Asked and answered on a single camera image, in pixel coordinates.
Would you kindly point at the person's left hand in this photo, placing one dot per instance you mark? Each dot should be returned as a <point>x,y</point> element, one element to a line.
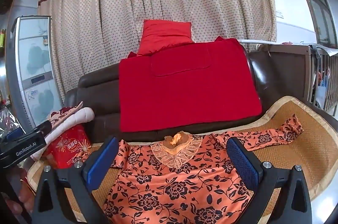
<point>22,195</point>

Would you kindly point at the shiny plastic bag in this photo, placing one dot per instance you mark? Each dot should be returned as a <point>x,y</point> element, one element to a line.
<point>9,118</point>

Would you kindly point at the red blanket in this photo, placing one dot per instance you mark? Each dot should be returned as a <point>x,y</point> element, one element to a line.
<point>190,92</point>

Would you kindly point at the pink white quilted cushion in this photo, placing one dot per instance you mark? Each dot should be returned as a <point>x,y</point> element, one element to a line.
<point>71,121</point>

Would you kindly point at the brown leather sofa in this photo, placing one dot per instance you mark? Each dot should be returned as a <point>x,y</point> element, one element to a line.
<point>103,97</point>

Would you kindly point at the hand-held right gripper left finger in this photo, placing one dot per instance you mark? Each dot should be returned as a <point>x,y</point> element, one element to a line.
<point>101,160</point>

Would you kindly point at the red snack bag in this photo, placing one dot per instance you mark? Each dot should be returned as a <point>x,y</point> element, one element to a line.
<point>68,147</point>

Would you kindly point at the woven straw mat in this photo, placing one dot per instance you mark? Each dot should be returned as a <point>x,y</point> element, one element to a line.
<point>295,160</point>

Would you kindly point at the orange floral shirt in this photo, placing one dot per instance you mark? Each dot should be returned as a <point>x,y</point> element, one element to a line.
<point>179,187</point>

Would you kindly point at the red pillow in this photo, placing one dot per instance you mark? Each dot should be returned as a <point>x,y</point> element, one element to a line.
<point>163,36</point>

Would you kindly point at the brown framed window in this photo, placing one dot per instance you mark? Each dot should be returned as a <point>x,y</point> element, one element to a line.
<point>319,10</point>

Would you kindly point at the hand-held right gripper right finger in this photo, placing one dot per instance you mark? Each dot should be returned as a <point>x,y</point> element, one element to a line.
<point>243,163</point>

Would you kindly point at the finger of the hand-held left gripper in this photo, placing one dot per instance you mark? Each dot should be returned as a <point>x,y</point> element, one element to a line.
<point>45,126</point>

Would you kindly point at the brown wooden crib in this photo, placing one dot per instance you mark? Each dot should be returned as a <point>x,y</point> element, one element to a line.
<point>290,68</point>

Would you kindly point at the white wall socket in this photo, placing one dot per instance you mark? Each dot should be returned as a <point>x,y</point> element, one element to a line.
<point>280,14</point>

